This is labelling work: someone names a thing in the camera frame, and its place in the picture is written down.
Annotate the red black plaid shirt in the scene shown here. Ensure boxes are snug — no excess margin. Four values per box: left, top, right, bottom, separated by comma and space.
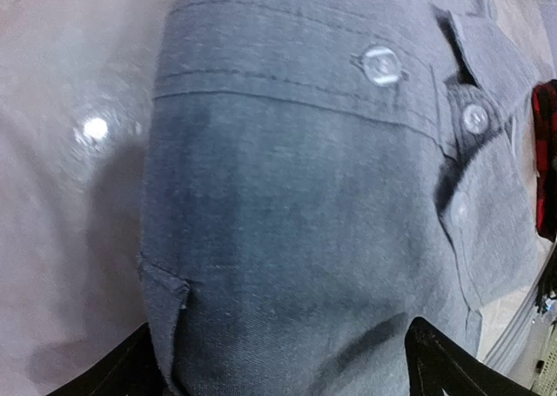
531, 79, 556, 242

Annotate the front aluminium rail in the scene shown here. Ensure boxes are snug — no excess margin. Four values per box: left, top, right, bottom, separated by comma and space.
483, 264, 556, 395

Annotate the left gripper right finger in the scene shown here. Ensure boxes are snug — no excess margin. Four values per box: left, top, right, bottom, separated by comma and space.
405, 317, 533, 396

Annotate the grey long sleeve shirt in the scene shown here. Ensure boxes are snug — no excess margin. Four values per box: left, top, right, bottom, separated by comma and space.
139, 0, 538, 395

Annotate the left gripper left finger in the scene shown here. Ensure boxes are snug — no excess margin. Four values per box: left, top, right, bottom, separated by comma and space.
48, 324, 166, 396

